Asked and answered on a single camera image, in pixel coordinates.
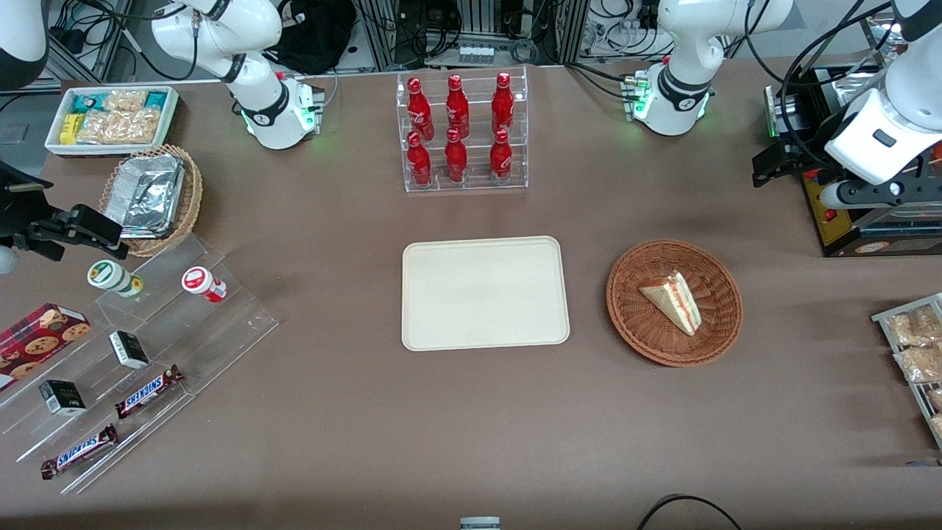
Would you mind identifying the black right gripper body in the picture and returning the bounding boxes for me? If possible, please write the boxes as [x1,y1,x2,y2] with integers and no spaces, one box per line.
[0,160,73,255]

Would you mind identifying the triangular sandwich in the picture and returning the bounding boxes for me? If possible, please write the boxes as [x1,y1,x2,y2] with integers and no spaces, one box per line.
[639,272,703,336]

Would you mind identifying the light wicker basket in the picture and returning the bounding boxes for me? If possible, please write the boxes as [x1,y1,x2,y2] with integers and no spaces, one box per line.
[99,144,204,258]

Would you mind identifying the brown wicker basket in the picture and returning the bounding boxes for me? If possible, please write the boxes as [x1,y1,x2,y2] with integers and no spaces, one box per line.
[606,239,744,367]

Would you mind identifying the cream rectangular tray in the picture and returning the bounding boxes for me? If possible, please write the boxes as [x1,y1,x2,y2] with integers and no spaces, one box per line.
[401,236,571,352]

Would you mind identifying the silver metal box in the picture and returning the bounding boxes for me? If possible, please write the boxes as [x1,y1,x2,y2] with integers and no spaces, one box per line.
[764,84,804,138]

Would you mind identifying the green lidded cup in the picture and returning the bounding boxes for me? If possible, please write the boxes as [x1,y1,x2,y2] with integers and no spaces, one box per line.
[87,260,145,300]

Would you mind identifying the stacked foil containers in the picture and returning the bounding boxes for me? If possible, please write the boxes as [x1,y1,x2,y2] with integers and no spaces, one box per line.
[102,154,185,239]

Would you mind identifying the black hot food case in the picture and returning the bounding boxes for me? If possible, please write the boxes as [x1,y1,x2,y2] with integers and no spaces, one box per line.
[801,65,942,258]

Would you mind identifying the red plaid cookie box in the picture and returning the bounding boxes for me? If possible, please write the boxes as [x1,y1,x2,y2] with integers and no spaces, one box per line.
[0,303,92,384]

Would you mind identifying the large clear cracker bag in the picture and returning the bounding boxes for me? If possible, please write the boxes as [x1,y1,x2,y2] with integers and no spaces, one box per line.
[77,108,160,145]

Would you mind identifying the red lidded cup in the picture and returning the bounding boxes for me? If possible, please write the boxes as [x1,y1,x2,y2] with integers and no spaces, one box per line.
[181,266,228,305]

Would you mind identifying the small black box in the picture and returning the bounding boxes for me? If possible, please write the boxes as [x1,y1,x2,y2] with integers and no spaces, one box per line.
[38,379,88,417]
[108,330,151,370]

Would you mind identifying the small clear cracker bag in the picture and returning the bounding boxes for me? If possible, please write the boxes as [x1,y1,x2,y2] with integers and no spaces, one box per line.
[102,89,149,113]

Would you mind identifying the white snack bin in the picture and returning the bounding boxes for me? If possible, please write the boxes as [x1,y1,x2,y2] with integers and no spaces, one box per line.
[44,85,180,158]

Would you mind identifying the clear acrylic stepped shelf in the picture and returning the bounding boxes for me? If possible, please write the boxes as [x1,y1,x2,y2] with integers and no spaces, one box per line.
[0,233,280,496]

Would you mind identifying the Snickers bar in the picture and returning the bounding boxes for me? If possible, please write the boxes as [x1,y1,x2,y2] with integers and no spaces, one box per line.
[40,424,119,481]
[113,364,185,421]

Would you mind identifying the clear bag of snacks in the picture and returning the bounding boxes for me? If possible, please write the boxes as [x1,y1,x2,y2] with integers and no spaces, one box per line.
[893,345,942,384]
[886,305,942,347]

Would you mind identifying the red cola bottle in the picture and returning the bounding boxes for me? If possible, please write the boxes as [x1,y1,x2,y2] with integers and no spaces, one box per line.
[489,129,514,186]
[491,71,515,135]
[445,74,471,140]
[406,132,433,187]
[407,77,436,141]
[444,127,470,184]

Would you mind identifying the black bag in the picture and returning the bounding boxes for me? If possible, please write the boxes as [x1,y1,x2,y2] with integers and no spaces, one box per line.
[266,0,358,75]

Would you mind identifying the clear acrylic bottle rack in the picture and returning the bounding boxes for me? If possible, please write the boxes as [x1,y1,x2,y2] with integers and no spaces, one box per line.
[396,66,529,194]

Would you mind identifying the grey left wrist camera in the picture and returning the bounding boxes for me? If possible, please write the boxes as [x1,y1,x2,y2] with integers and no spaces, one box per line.
[819,179,924,212]

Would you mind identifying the grey wire rack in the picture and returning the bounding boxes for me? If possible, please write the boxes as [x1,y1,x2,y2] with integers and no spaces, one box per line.
[871,292,942,451]

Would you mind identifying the black cable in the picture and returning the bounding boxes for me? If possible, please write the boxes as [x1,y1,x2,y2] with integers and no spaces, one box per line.
[636,494,745,530]

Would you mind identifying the aluminium frame rack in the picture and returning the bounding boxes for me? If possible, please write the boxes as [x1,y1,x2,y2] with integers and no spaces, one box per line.
[353,0,591,68]

